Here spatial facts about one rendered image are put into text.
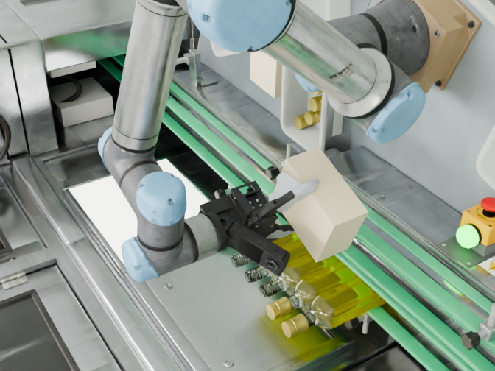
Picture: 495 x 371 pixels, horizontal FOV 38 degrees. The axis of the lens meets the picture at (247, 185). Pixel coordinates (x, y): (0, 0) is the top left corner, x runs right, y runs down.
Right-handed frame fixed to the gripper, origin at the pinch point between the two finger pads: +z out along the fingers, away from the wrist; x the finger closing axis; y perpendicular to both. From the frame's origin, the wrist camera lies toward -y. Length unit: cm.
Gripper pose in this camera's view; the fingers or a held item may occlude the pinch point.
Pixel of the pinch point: (310, 207)
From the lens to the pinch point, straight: 133.0
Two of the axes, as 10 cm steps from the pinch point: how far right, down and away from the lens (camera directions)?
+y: -4.9, -7.4, 4.6
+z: 8.5, -2.9, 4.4
